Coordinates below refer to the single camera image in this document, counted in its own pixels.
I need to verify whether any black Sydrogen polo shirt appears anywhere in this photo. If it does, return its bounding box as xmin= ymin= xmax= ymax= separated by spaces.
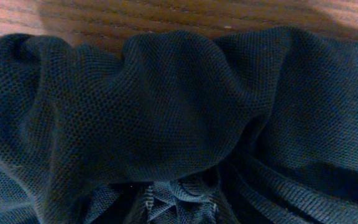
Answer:
xmin=0 ymin=27 xmax=358 ymax=223

